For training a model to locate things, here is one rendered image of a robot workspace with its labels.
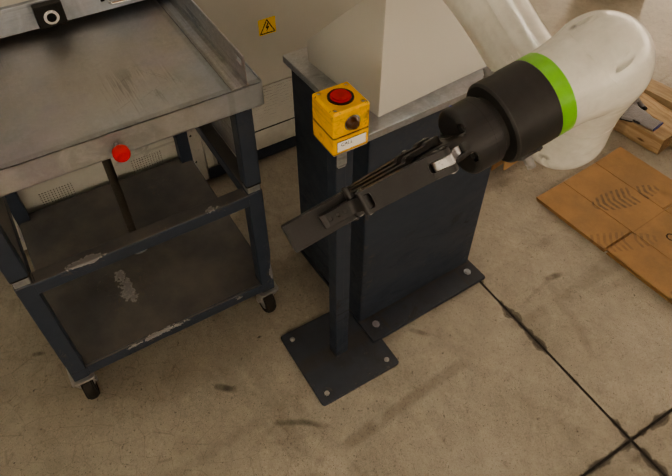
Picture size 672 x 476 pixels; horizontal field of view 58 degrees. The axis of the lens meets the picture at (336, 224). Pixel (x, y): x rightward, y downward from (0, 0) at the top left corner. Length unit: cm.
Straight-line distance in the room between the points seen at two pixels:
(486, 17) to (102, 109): 75
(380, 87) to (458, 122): 68
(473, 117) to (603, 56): 14
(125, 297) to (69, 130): 69
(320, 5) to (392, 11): 94
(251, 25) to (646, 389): 158
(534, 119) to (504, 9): 27
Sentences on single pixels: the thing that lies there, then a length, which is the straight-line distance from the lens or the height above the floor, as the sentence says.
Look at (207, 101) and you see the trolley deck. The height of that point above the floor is 84.
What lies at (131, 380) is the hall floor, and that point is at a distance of 186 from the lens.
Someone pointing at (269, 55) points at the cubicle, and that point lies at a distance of 211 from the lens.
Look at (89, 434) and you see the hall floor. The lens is 182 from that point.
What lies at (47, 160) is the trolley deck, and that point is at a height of 83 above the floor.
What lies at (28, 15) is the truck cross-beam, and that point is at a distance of 153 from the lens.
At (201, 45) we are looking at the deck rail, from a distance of 140.
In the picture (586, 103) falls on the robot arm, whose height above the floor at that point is 120.
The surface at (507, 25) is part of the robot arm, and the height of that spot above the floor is 116.
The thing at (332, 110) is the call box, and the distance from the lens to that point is 110.
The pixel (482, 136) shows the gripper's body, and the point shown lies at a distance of 62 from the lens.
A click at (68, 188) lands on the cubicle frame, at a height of 19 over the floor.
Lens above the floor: 157
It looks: 48 degrees down
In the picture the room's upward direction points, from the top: straight up
